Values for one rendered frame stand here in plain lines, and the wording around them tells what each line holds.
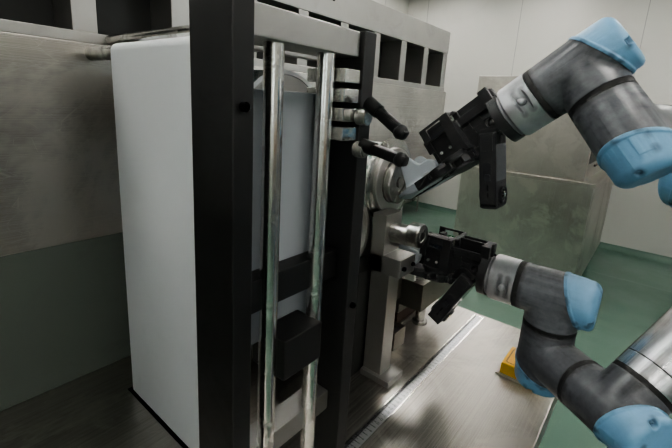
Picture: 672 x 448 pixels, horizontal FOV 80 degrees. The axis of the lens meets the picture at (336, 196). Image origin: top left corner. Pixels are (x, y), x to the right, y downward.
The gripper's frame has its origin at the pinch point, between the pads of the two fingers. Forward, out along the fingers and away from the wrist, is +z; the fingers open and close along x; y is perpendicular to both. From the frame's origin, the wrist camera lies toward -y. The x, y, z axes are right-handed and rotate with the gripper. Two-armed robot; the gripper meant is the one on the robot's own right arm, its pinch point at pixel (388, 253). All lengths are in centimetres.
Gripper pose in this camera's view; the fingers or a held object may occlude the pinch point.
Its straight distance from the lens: 80.8
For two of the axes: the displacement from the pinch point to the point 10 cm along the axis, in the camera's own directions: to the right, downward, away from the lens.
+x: -6.3, 1.4, -7.6
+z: -7.7, -1.9, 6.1
